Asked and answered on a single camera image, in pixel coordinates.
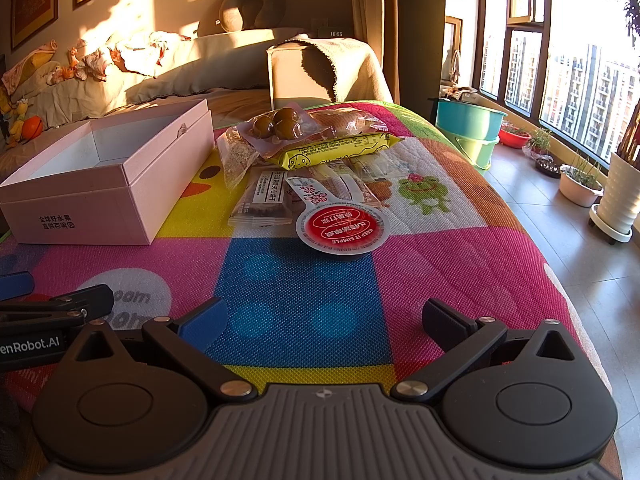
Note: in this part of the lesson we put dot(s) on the red round jelly cup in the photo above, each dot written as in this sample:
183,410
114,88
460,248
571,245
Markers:
340,227

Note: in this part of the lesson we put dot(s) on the red plastic basin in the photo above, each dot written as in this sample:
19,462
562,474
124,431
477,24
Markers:
515,139

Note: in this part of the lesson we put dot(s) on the yellow snack packet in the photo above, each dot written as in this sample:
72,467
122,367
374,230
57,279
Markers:
340,150

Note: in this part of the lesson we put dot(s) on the long grey pillow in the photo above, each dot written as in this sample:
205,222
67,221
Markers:
215,60

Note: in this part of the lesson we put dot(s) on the striped clear snack packet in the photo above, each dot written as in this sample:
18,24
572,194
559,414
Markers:
350,185

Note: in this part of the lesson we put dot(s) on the crumpled pink white clothes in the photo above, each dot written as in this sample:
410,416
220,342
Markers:
135,52

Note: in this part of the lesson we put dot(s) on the green plastic bucket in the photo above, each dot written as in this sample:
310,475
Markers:
472,150

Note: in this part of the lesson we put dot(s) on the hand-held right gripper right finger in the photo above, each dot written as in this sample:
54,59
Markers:
437,322

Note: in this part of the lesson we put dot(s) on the grey neck pillow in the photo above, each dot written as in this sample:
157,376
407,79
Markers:
250,7

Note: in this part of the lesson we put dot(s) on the tall white ribbed pot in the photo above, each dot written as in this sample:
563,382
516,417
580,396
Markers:
617,195

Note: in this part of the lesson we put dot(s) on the cereal bar clear packet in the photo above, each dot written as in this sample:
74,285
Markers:
235,155

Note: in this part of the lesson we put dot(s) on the teal plastic bucket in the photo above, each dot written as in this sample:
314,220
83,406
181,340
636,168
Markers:
467,117

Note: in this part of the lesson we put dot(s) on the pale bedding pillow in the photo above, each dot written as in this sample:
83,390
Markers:
75,95

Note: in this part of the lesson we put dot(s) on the yellow plush toy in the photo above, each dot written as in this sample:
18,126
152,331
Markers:
10,115

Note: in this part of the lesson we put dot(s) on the brown marinated eggs packet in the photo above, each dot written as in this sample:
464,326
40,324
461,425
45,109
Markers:
280,122

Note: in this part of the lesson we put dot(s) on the dark window frame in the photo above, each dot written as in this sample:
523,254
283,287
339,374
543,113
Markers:
547,50

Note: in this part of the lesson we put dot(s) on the pink cardboard box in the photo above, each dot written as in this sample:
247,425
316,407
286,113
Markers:
100,200

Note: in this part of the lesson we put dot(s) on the orange toy ball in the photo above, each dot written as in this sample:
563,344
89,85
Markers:
33,127

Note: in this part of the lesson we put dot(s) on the brown bread packet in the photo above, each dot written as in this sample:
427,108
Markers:
345,120

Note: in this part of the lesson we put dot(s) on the small potted plant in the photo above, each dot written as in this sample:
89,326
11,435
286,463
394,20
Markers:
540,145

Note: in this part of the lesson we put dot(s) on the brown cardboard box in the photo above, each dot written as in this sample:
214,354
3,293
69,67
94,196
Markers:
295,75

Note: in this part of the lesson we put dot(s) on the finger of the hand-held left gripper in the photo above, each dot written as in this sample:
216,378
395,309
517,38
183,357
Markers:
75,300
15,285

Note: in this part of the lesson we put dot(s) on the colourful printed play mat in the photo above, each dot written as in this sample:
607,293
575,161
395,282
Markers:
300,285

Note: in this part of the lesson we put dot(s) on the dark biscuit packet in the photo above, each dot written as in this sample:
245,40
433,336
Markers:
265,195

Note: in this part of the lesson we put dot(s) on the dark plant dish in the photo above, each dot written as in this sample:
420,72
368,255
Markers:
547,169

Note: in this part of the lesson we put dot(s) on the dark framed wall picture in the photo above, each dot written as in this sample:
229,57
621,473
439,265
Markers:
32,0

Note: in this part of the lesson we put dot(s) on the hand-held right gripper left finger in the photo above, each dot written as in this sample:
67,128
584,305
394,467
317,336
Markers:
200,327

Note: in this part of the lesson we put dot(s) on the white round plant pot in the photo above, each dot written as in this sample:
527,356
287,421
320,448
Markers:
580,190

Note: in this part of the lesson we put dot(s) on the beige curtain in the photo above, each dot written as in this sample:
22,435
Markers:
372,25

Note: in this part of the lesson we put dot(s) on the pale snack packet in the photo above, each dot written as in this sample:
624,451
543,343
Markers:
385,167

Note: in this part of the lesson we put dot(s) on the digital clock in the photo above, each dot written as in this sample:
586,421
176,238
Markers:
332,33

